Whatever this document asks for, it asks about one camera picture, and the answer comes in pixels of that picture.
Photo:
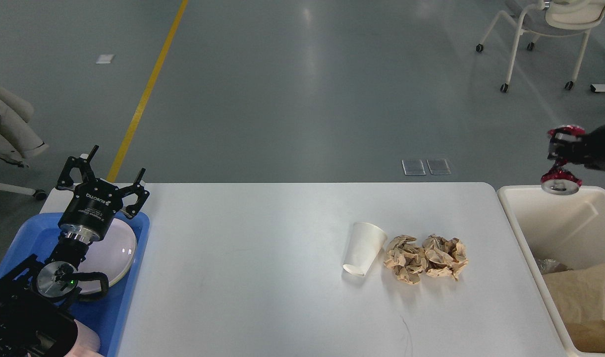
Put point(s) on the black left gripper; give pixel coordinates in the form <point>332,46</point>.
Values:
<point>90,208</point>

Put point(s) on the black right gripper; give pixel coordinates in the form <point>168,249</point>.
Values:
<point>588,148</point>

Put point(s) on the crushed red can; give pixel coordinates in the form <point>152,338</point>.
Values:
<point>558,180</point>

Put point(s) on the pink plate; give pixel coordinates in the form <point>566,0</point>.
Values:
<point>115,253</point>

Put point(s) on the foil bag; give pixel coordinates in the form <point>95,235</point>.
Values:
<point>550,265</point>

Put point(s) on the pink mug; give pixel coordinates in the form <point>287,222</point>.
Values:
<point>87,342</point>

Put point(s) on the brown paper bag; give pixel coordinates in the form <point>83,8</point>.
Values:
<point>579,296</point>

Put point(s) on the brown paper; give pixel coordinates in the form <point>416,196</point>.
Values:
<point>405,259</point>
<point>445,258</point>

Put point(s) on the white paper cup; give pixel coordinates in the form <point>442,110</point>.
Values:
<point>364,244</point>

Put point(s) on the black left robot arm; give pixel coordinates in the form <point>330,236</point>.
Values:
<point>36,296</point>

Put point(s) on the white chair with jacket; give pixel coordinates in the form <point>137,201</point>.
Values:
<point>38,194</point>

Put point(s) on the blue plastic tray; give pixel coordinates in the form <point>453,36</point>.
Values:
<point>107,317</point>

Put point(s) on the light green plate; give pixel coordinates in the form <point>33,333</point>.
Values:
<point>114,282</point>

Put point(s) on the cream plastic bin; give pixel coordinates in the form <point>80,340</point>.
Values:
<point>570,229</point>

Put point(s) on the white rolling chair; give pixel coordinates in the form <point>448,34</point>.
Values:
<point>549,19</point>

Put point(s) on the floor outlet plate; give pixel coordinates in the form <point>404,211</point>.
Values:
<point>439,167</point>
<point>413,168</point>

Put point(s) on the white paper on floor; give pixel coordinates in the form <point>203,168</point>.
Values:
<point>105,59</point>

